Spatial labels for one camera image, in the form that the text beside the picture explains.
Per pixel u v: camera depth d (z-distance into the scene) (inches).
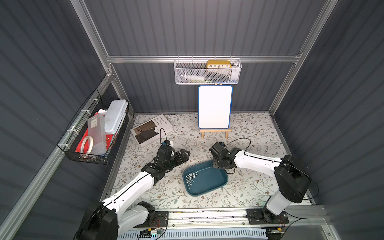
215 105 36.6
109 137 27.8
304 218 26.3
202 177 34.5
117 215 16.1
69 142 23.7
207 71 35.5
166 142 29.8
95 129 27.1
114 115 28.9
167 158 25.4
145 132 41.0
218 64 34.2
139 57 65.8
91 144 24.5
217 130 40.2
